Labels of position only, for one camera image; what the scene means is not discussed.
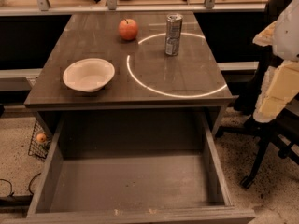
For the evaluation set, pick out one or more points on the dark wooden cabinet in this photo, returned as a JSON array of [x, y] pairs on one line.
[[144, 75]]

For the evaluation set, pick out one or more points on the black office chair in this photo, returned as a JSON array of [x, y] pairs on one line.
[[281, 131]]

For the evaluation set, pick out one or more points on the small orange fruit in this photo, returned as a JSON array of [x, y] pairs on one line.
[[41, 138]]

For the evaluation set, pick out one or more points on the red apple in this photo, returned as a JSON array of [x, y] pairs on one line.
[[128, 29]]

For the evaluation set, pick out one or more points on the black wire basket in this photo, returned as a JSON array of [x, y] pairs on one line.
[[36, 149]]

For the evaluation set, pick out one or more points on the silver redbull can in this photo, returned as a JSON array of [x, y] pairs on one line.
[[173, 32]]

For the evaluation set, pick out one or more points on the open grey top drawer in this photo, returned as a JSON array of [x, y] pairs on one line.
[[133, 167]]

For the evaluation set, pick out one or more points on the white bowl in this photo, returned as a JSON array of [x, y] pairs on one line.
[[88, 75]]

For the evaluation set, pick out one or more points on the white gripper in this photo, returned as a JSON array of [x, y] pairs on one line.
[[289, 34]]

